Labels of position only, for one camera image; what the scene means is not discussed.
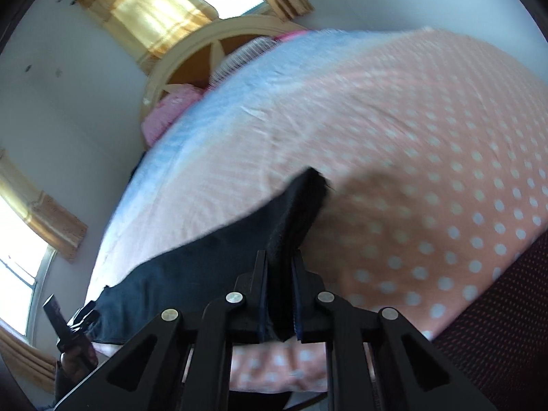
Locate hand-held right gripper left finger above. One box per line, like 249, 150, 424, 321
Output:
53, 250, 268, 411

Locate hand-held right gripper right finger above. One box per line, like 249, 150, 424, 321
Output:
291, 252, 499, 411

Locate black pants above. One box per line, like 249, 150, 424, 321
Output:
68, 168, 335, 345

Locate person's left forearm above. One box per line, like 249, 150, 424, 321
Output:
53, 362, 88, 403

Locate person's left hand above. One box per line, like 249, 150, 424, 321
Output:
60, 343, 99, 379

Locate long yellow curtain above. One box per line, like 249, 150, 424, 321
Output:
0, 323, 58, 379
0, 150, 88, 262

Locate bed with polka-dot sheet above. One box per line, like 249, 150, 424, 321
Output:
84, 28, 548, 395

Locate pink pillow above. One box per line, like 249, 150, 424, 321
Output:
142, 85, 202, 146

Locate person's dark dotted clothing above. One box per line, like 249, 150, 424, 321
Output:
432, 231, 548, 411

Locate striped pillow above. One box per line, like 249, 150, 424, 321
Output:
210, 36, 279, 90

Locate arched wooden headboard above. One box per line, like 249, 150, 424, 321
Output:
139, 15, 310, 116

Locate wide yellow curtain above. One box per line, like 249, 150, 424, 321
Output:
75, 0, 219, 58

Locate side wall window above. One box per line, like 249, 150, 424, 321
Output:
0, 197, 58, 339

